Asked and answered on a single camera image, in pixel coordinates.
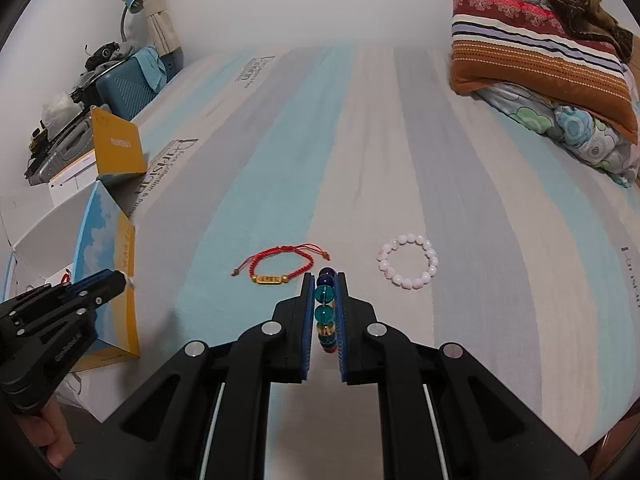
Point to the beige tied curtain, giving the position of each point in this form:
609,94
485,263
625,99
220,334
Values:
160,5

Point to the grey hard case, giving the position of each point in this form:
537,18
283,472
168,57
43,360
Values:
60,155

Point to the white plastic bag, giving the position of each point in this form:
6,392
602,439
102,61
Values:
56,107

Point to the black clutter pile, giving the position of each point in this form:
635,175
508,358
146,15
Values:
105,52

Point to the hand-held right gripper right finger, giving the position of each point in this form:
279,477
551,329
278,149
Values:
341,330

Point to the striped bed sheet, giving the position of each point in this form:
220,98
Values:
450,360

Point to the floral quilt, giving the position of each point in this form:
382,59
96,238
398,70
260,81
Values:
575,135

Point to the brown fuzzy blanket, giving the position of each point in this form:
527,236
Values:
575,0

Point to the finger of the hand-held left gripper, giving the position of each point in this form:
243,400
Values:
92,280
107,292

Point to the white carton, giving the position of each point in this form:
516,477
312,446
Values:
77,385

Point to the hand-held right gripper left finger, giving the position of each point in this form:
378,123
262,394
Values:
306,330

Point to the person's left hand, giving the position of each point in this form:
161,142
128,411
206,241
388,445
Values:
52,435

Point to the blue desk lamp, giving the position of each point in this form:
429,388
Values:
132,4

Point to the blue and yellow cardboard box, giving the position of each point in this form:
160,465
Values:
110,260

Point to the teal suitcase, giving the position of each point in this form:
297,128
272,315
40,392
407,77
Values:
125,90

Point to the light blue cloth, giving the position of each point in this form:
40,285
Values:
152,67

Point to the striped orange pillow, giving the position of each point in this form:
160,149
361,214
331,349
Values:
540,55

